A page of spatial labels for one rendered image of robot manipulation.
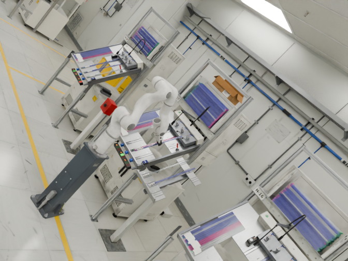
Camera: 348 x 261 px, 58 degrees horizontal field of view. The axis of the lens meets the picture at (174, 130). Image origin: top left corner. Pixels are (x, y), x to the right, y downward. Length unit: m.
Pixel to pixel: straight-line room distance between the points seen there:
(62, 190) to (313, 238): 2.01
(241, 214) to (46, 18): 5.59
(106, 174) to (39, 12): 4.20
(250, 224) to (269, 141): 1.98
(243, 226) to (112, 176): 1.60
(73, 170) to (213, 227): 1.23
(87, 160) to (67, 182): 0.26
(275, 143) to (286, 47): 1.48
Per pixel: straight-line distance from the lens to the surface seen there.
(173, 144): 3.23
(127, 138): 3.24
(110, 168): 3.69
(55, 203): 2.90
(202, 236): 2.64
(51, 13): 7.11
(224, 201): 4.63
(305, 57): 4.93
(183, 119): 3.42
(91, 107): 4.29
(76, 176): 2.73
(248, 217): 2.84
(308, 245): 2.74
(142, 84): 4.35
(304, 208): 2.73
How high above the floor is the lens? 1.78
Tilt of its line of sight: 12 degrees down
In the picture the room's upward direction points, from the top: 44 degrees clockwise
